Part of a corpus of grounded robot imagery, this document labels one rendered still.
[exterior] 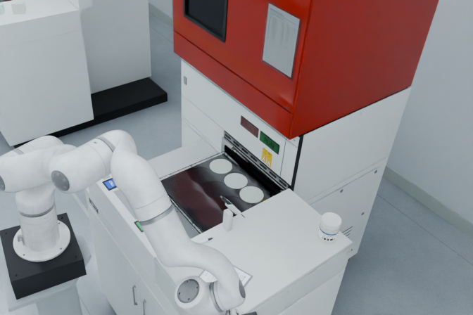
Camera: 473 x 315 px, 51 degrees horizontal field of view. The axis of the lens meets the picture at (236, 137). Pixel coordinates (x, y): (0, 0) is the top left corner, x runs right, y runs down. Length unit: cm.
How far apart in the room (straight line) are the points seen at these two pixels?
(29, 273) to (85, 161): 68
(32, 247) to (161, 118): 235
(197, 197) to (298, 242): 47
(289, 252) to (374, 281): 133
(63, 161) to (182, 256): 37
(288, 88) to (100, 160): 75
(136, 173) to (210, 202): 89
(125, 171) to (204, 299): 36
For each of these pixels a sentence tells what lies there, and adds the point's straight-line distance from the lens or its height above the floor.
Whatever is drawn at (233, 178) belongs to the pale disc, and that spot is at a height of 90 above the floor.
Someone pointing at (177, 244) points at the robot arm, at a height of 140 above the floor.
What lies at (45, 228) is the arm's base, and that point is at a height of 104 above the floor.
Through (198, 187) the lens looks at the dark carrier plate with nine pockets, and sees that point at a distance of 207.
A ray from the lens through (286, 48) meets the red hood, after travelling 168.
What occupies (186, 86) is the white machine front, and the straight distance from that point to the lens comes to 244.
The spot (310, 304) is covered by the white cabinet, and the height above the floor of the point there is 73.
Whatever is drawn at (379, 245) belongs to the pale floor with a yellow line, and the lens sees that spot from 325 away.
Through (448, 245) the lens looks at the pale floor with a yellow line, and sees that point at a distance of 343.
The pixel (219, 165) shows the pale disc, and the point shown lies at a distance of 217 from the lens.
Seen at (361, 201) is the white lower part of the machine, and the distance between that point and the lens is 262.
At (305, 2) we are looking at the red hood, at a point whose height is 174.
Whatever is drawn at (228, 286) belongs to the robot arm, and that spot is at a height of 132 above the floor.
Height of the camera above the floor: 231
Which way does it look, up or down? 37 degrees down
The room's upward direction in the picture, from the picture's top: 5 degrees clockwise
